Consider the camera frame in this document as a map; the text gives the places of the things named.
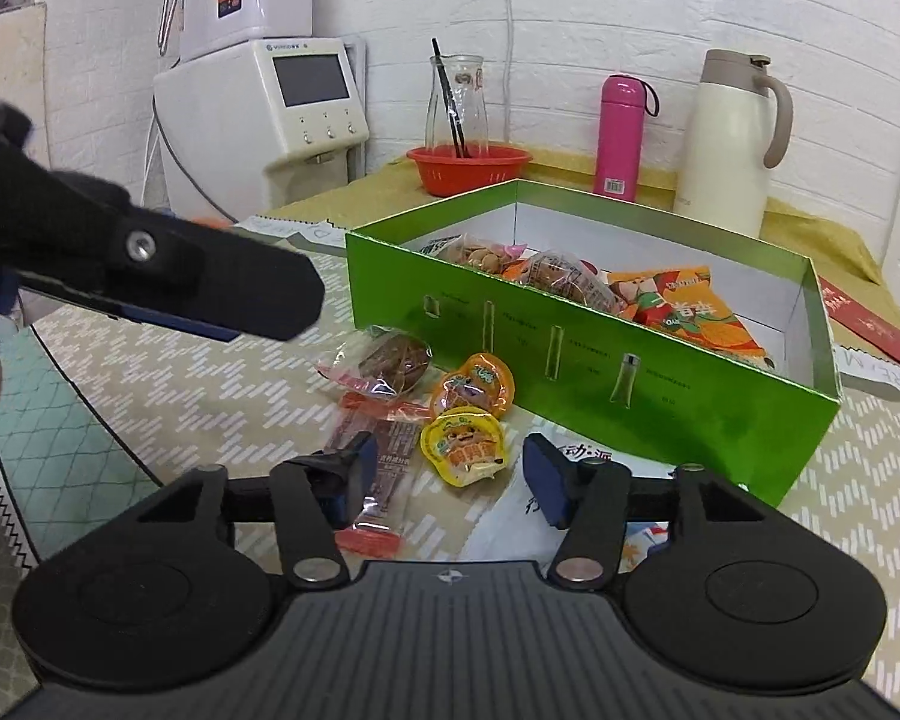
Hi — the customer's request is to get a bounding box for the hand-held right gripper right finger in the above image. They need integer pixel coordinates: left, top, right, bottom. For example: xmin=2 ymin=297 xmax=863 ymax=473
xmin=523 ymin=433 xmax=767 ymax=590

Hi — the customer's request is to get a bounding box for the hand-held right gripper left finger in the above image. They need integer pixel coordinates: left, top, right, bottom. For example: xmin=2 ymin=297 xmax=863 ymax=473
xmin=131 ymin=431 xmax=380 ymax=592

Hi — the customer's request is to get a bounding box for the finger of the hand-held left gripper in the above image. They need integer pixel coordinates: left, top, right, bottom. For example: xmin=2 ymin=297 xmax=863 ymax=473
xmin=0 ymin=154 xmax=325 ymax=342

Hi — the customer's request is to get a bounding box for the red strip snack packet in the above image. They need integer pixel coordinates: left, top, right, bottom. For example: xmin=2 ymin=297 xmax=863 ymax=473
xmin=322 ymin=399 xmax=430 ymax=557

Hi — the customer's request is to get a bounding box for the white printed snack packet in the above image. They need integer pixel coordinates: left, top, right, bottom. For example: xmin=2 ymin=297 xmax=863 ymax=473
xmin=457 ymin=431 xmax=672 ymax=563

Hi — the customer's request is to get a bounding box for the yellow jelly cup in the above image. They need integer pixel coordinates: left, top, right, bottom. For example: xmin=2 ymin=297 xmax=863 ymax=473
xmin=418 ymin=406 xmax=509 ymax=487

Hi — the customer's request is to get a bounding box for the brown snack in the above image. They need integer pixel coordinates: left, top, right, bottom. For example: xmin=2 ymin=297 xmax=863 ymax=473
xmin=315 ymin=326 xmax=434 ymax=410

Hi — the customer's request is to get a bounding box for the orange jelly cup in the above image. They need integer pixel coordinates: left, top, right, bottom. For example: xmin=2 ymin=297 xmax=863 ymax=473
xmin=429 ymin=352 xmax=516 ymax=421

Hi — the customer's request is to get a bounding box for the green cardboard box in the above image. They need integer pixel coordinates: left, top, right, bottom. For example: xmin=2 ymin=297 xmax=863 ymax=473
xmin=345 ymin=178 xmax=842 ymax=509

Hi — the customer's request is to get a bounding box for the brown pastry snack packet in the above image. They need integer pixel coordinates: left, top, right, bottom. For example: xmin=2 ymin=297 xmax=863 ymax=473
xmin=506 ymin=251 xmax=631 ymax=316

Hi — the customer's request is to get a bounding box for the orange snack bag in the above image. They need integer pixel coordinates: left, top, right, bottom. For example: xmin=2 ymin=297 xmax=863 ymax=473
xmin=606 ymin=266 xmax=777 ymax=372

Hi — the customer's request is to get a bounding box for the clear nut snack packet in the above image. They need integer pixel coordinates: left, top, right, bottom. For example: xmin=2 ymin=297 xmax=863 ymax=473
xmin=420 ymin=234 xmax=530 ymax=275

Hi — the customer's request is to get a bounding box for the wooden board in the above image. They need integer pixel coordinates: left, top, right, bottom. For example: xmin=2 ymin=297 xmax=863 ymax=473
xmin=0 ymin=2 xmax=50 ymax=166

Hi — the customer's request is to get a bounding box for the teal patterned mat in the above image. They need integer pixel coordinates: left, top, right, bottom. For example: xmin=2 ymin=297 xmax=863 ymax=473
xmin=0 ymin=326 xmax=158 ymax=563

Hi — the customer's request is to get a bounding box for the yellow tablecloth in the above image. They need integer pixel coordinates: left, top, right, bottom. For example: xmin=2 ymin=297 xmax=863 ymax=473
xmin=259 ymin=144 xmax=890 ymax=290

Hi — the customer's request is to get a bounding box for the white water purifier with screen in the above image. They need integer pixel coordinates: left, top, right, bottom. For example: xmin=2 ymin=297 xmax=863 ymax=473
xmin=152 ymin=37 xmax=371 ymax=230

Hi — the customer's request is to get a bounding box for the red plastic basket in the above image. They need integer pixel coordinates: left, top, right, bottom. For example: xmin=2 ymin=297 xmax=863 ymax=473
xmin=406 ymin=142 xmax=533 ymax=198

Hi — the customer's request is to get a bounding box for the pink thermos bottle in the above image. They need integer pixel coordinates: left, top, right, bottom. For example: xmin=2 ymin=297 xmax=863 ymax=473
xmin=594 ymin=75 xmax=659 ymax=203

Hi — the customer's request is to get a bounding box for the black stirring stick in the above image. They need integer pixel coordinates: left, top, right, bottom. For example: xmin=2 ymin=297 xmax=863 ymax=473
xmin=430 ymin=37 xmax=467 ymax=160
xmin=439 ymin=73 xmax=473 ymax=158

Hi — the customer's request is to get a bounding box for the glass carafe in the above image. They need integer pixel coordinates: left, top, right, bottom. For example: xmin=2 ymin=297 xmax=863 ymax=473
xmin=425 ymin=55 xmax=491 ymax=160

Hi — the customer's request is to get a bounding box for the red envelope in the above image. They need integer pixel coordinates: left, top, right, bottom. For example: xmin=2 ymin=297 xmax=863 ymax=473
xmin=817 ymin=275 xmax=900 ymax=370

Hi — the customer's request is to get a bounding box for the cream thermal jug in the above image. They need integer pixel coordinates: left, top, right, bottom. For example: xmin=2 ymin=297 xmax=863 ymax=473
xmin=673 ymin=49 xmax=794 ymax=239

